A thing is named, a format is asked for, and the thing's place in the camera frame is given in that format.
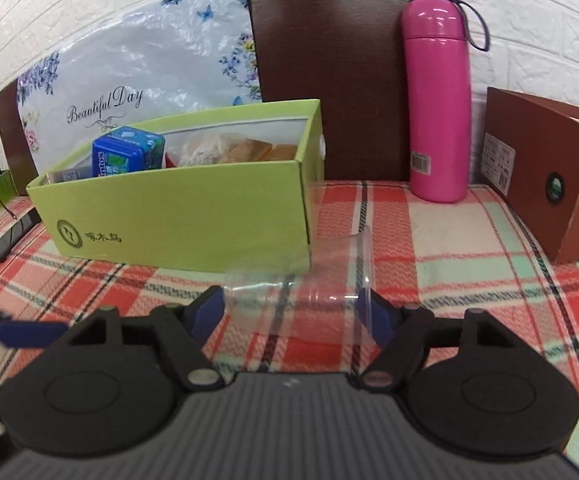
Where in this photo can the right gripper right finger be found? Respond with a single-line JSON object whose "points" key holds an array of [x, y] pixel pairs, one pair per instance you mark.
{"points": [[401, 333]]}

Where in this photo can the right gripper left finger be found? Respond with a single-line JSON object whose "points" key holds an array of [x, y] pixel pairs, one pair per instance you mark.
{"points": [[181, 332]]}

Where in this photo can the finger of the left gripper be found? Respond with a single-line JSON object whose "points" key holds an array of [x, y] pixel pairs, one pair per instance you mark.
{"points": [[18, 334]]}

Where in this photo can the clear plastic bag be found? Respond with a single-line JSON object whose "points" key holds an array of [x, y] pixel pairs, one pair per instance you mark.
{"points": [[319, 293]]}

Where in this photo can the black smartphone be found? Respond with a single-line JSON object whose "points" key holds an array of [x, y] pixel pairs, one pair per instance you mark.
{"points": [[17, 232]]}

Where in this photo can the red plaid bed sheet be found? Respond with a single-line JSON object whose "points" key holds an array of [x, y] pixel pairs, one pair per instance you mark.
{"points": [[474, 254]]}

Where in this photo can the green cardboard storage box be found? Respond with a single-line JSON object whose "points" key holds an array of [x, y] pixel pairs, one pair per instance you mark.
{"points": [[199, 218]]}

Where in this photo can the long purple gold box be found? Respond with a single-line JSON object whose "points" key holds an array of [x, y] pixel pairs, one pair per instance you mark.
{"points": [[70, 174]]}

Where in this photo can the brown cardboard box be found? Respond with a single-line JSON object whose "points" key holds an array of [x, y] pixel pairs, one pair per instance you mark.
{"points": [[531, 158]]}

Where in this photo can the floral packaged pillow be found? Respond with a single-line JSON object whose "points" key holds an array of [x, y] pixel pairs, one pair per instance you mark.
{"points": [[165, 58]]}

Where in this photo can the dark brown wooden headboard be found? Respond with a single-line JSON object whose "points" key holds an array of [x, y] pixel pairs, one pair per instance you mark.
{"points": [[348, 54]]}

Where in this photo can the pink thermos bottle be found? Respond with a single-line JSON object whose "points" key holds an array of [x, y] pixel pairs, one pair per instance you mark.
{"points": [[437, 35]]}

